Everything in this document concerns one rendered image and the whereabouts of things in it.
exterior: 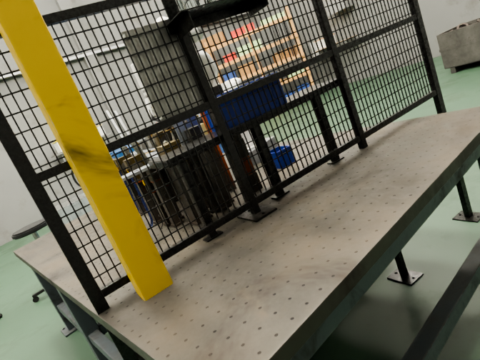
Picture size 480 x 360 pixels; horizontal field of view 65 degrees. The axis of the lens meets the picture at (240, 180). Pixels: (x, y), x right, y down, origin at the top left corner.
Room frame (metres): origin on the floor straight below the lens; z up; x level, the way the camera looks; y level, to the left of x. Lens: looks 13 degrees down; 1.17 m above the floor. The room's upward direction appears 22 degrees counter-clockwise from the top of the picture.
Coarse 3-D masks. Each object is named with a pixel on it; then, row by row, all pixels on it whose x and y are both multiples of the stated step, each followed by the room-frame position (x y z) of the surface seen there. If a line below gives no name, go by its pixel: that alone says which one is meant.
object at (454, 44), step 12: (468, 24) 6.01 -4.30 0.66; (444, 36) 6.11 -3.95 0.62; (456, 36) 5.94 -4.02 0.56; (468, 36) 5.78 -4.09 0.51; (444, 48) 6.15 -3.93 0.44; (456, 48) 5.97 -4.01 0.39; (468, 48) 5.82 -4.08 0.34; (444, 60) 6.19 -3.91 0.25; (456, 60) 6.02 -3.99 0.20; (468, 60) 5.86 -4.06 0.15
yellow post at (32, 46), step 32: (0, 0) 1.03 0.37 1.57; (32, 0) 1.06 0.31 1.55; (0, 32) 1.09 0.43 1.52; (32, 32) 1.04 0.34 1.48; (32, 64) 1.03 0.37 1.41; (64, 64) 1.06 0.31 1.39; (64, 96) 1.04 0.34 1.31; (64, 128) 1.03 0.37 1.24; (96, 128) 1.06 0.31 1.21; (96, 160) 1.04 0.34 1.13; (96, 192) 1.03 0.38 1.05; (128, 192) 1.06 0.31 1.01; (128, 224) 1.04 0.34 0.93; (128, 256) 1.02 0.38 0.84; (160, 256) 1.06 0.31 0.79; (160, 288) 1.04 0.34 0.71
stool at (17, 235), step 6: (36, 222) 3.59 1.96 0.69; (42, 222) 3.46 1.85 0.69; (24, 228) 3.54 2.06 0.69; (30, 228) 3.40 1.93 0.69; (36, 228) 3.40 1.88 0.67; (12, 234) 3.45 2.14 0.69; (18, 234) 3.37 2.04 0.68; (24, 234) 3.35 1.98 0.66; (36, 234) 3.52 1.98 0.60; (36, 294) 3.44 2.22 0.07; (36, 300) 3.44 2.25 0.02
